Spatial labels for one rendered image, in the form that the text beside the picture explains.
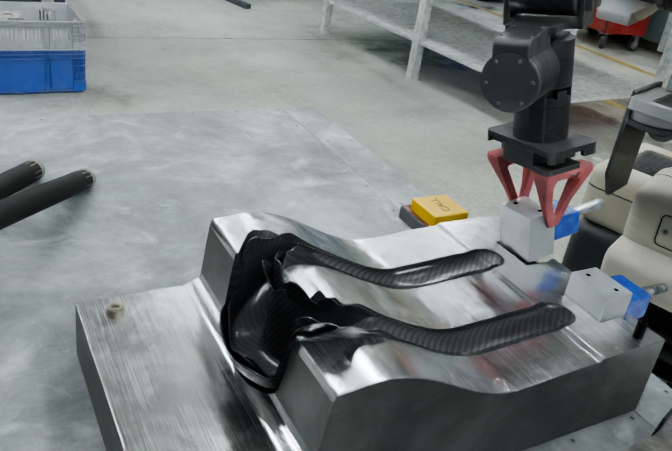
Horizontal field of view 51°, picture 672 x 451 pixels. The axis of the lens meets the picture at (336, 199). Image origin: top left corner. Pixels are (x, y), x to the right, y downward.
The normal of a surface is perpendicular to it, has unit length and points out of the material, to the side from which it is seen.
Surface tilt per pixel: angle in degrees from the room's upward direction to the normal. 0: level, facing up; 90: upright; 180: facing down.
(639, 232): 98
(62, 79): 90
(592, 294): 90
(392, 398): 90
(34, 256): 0
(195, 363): 0
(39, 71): 91
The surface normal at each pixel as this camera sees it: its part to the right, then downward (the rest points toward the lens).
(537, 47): 0.83, 0.18
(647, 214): -0.69, 0.36
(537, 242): 0.46, 0.33
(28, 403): 0.14, -0.89
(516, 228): -0.88, 0.26
